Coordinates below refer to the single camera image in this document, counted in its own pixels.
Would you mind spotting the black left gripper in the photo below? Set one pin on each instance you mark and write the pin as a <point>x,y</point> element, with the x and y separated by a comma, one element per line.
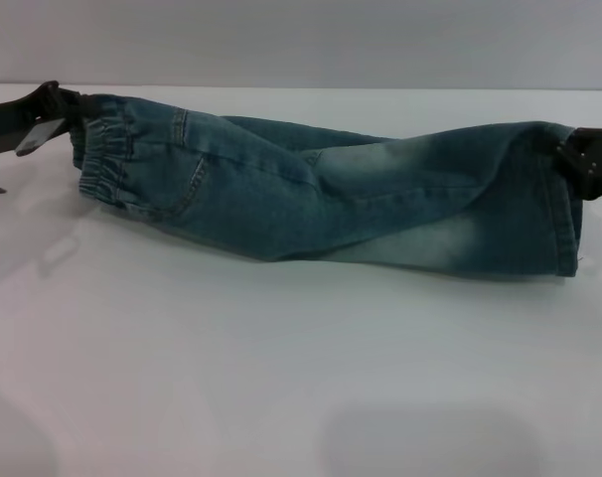
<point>13,119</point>

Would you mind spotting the blue denim shorts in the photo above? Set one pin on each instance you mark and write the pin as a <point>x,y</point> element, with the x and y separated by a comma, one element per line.
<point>331,199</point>

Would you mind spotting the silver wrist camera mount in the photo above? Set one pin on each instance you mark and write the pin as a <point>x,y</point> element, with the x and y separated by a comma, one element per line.
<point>35,139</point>

